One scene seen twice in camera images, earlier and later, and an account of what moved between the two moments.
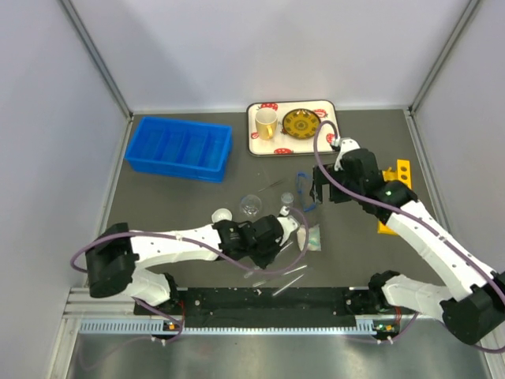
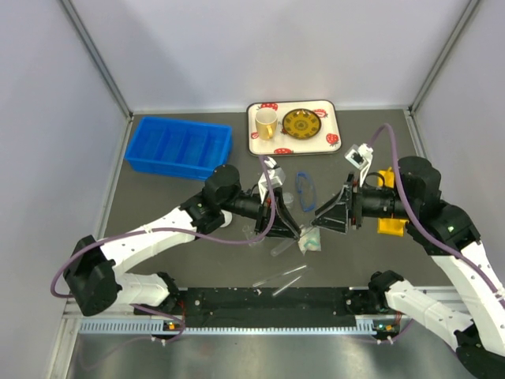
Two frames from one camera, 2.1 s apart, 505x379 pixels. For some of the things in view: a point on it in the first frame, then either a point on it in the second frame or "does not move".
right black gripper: [319, 179] to [334, 215]
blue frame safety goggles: [304, 183] does not move
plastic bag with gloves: [314, 239] does not move
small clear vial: [287, 197] does not move
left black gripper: [263, 260] to [283, 224]
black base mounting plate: [263, 307] does not move
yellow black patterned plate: [301, 124] does not move
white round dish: [221, 214] does not move
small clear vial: [294, 270] to [286, 243]
